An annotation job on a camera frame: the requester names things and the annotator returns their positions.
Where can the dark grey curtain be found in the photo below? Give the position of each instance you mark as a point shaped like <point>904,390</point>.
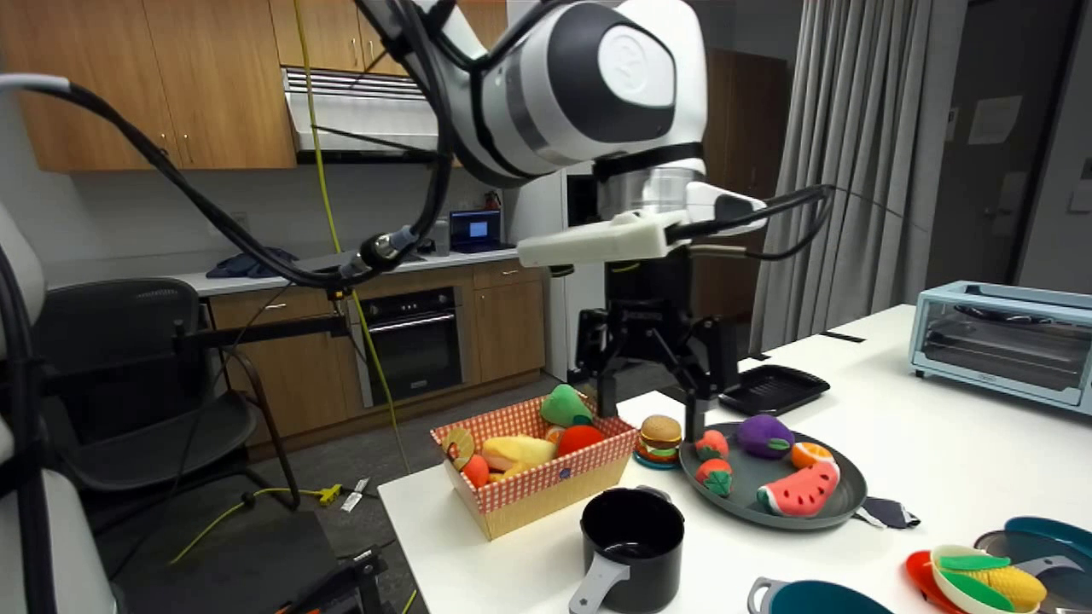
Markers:
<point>855,138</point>

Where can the purple eggplant toy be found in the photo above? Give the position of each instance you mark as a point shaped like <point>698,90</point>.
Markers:
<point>767,439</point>

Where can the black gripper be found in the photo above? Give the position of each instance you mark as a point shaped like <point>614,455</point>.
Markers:
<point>648,296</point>

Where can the burger toy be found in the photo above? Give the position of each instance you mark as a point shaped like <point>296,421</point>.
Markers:
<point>661,439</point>

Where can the green plush fruit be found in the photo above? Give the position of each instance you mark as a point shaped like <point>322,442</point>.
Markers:
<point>563,408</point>

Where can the watermelon slice toy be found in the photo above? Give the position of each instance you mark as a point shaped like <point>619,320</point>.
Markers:
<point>804,491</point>

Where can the wooden wall cabinets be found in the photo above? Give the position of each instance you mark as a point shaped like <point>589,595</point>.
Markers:
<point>148,81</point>

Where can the blue screen device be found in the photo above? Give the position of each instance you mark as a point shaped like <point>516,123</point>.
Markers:
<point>474,230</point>

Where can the light blue toaster oven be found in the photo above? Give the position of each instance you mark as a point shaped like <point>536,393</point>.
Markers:
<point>1002,345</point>

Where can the green yellow toy food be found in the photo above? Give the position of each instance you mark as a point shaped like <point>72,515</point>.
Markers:
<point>991,579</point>

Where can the small teal plate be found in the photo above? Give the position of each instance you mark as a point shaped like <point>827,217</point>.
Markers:
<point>648,461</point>

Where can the black built-in oven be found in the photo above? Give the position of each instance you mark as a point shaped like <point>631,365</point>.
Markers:
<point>411,345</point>

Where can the teal cup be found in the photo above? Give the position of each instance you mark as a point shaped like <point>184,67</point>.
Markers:
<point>820,599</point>

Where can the grey padded chair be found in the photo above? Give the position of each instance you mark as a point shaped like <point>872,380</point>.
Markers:
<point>23,512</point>

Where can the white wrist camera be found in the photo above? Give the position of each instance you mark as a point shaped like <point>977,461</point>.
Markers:
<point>603,240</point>

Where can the black office chair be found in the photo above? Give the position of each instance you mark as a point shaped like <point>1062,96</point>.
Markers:
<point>136,378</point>

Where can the small blue pan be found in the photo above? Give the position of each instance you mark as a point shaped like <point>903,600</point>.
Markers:
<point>1058,534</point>

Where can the orange plush carrot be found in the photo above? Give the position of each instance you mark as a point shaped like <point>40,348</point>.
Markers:
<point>474,470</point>

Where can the wooden base cabinets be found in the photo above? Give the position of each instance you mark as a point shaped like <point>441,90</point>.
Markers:
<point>296,378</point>

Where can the orange slice toy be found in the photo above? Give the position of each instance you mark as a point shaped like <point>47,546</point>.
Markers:
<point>813,455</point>

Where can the brown taco toy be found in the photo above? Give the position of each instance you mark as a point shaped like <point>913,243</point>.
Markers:
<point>458,446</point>

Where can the dark grey plate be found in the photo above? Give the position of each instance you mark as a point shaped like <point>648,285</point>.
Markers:
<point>756,495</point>

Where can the red plush fruit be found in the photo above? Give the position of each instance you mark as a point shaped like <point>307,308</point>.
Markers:
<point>582,439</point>

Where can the red checkered cardboard basket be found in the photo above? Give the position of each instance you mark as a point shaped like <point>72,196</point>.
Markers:
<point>548,490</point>

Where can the steel range hood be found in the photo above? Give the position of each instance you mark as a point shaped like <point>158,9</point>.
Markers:
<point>351,115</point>

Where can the yellow plush fruit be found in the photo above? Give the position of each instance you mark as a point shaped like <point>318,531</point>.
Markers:
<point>516,450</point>

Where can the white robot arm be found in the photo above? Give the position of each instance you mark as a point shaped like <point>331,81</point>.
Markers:
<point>569,81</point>

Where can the black baking tray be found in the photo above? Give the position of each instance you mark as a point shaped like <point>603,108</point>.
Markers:
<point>773,390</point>

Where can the red strawberry toy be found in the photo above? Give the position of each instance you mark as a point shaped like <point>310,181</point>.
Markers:
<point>715,475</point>
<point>711,446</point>

